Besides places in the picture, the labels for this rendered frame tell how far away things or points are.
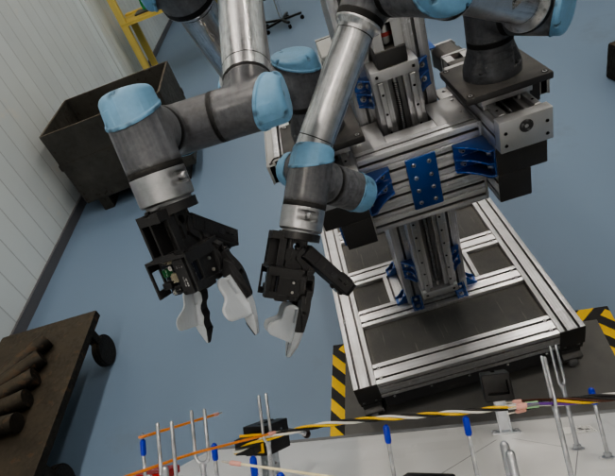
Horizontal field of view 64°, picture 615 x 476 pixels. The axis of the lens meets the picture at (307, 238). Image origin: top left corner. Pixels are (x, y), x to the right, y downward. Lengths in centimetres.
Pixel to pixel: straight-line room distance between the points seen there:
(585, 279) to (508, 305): 50
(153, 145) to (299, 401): 172
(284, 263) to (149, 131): 32
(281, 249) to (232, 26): 35
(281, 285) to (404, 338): 124
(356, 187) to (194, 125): 32
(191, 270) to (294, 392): 167
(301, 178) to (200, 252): 25
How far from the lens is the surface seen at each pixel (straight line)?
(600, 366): 217
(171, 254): 64
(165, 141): 66
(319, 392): 222
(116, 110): 66
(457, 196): 155
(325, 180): 83
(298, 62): 128
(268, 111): 70
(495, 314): 204
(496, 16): 116
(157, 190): 65
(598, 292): 241
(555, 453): 81
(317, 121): 98
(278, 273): 80
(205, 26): 112
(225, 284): 68
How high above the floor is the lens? 177
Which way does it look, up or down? 37 degrees down
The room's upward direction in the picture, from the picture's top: 22 degrees counter-clockwise
